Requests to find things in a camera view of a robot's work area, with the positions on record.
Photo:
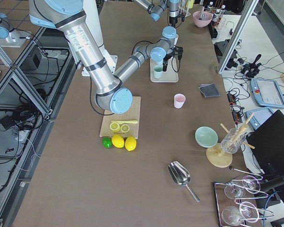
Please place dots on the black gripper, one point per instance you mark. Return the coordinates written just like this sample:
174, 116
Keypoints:
172, 20
167, 58

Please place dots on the green cup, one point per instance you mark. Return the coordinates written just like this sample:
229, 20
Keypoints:
157, 71

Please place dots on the pink cup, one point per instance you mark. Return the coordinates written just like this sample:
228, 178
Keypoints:
179, 100

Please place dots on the cream white cup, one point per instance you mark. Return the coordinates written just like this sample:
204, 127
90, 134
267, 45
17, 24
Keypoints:
176, 39

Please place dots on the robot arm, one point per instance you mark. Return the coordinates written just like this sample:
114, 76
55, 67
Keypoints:
69, 17
156, 11

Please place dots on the beige rabbit tray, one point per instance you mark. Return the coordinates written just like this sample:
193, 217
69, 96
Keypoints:
168, 76

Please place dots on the pink bowl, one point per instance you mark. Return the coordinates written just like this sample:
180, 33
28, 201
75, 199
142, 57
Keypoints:
202, 21

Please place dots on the grey cloth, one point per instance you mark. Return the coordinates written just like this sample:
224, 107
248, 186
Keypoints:
209, 90

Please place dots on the bamboo cutting board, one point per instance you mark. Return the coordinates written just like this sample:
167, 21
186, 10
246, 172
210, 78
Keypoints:
133, 114

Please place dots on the yellow plastic knife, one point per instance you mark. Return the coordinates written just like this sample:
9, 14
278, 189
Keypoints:
129, 121

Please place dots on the lemon slice lower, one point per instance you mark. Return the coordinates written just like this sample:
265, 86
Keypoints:
124, 128

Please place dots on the lemon slice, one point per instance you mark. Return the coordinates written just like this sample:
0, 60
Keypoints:
114, 127
124, 128

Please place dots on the lemon slice upper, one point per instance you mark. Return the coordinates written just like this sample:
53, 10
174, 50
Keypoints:
114, 127

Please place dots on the green bowl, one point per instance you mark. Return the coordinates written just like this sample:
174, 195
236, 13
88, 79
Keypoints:
206, 137

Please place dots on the yellow lemon lower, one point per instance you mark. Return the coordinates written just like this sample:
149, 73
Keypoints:
130, 143

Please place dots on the yellow lemon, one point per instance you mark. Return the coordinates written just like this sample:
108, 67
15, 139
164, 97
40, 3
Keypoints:
130, 143
118, 141

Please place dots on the yellow lemon upper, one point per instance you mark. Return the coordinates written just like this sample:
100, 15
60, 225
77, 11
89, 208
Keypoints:
118, 141

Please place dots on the green lime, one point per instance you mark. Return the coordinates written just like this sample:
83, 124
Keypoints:
106, 141

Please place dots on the clear glass cup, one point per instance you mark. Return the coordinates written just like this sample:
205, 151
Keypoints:
231, 143

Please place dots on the blue teach pendant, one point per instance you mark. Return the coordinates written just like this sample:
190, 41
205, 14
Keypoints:
259, 117
267, 93

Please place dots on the wooden cup stand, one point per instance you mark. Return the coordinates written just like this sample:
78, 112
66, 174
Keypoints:
217, 156

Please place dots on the metal scoop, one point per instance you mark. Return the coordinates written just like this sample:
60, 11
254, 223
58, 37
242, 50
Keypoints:
181, 177

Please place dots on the black laptop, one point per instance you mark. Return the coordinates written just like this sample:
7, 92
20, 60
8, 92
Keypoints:
268, 140

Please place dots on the wine glass upper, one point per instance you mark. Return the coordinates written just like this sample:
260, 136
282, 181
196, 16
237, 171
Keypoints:
236, 189

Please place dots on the wine glass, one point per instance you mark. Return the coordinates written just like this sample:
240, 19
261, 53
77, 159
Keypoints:
242, 215
236, 189

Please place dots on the wine glass lower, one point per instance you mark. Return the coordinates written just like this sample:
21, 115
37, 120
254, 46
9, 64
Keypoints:
242, 215

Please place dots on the white wire rack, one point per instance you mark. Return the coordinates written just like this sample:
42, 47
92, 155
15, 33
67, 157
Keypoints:
180, 7

